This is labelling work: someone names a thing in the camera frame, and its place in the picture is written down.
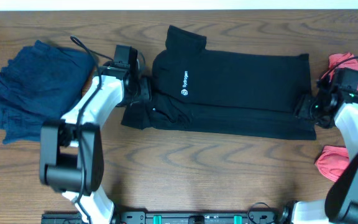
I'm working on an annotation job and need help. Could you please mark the red t-shirt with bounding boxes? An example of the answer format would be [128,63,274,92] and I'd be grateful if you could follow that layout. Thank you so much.
[309,54,358,193]

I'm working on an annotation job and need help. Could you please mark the black t-shirt with white logo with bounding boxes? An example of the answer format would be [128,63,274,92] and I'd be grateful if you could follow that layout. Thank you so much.
[122,26,316,140]

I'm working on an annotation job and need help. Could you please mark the folded navy blue garment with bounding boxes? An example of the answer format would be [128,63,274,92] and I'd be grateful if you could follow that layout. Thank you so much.
[0,40,94,144]

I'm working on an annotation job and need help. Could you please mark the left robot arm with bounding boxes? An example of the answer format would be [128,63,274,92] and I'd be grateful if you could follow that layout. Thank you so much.
[39,64,151,223]

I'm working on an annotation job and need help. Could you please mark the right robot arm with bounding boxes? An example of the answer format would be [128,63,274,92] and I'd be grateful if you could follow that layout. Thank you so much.
[287,93,358,223]

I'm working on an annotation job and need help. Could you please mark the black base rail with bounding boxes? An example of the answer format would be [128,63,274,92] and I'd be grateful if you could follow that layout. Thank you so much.
[41,211,288,224]

